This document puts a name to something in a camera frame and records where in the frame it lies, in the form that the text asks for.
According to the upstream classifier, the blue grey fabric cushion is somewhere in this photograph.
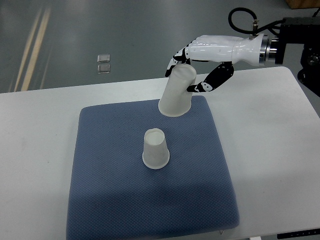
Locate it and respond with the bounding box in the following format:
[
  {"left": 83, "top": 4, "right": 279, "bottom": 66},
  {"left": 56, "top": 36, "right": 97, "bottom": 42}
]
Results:
[{"left": 66, "top": 95, "right": 240, "bottom": 240}]

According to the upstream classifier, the black stand leg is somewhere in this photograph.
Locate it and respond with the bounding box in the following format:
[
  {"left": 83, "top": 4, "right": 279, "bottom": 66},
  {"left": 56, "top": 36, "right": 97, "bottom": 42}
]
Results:
[{"left": 312, "top": 8, "right": 320, "bottom": 17}]

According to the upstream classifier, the brown wooden furniture corner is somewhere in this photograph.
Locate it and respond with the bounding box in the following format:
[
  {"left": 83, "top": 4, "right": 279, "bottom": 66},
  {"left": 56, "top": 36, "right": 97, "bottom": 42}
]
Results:
[{"left": 285, "top": 0, "right": 320, "bottom": 9}]

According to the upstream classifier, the white paper cup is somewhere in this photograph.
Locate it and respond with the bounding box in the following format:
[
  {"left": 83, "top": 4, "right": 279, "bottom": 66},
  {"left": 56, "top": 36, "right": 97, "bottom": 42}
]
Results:
[
  {"left": 158, "top": 64, "right": 197, "bottom": 117},
  {"left": 142, "top": 128, "right": 170, "bottom": 170}
]

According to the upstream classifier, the upper metal floor plate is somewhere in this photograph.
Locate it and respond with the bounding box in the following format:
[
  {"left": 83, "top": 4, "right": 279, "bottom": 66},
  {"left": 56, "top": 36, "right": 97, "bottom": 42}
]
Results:
[{"left": 97, "top": 53, "right": 110, "bottom": 63}]

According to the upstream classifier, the black cable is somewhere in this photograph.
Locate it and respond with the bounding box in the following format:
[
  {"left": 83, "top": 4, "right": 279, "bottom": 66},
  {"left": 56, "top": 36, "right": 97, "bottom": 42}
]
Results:
[{"left": 228, "top": 7, "right": 286, "bottom": 36}]

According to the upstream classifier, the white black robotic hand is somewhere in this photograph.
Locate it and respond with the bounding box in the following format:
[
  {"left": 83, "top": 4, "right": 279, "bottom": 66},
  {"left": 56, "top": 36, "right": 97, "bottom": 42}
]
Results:
[{"left": 165, "top": 33, "right": 278, "bottom": 93}]

